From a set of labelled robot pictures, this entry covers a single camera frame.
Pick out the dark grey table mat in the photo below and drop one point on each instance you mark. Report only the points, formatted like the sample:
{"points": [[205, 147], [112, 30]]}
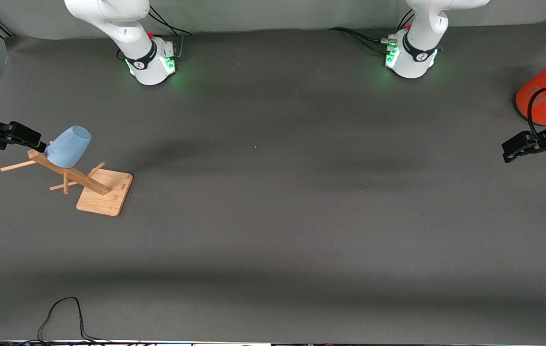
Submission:
{"points": [[273, 240]]}

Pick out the wooden cup rack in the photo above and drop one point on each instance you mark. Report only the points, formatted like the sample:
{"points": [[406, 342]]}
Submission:
{"points": [[105, 192]]}

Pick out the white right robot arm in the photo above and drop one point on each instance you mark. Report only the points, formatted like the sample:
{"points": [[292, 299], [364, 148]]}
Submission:
{"points": [[124, 29]]}

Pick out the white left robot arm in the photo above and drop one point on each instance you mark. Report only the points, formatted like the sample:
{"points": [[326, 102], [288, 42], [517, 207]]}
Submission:
{"points": [[422, 33]]}

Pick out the light blue cup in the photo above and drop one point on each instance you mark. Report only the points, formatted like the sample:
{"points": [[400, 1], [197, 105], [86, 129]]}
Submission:
{"points": [[68, 146]]}

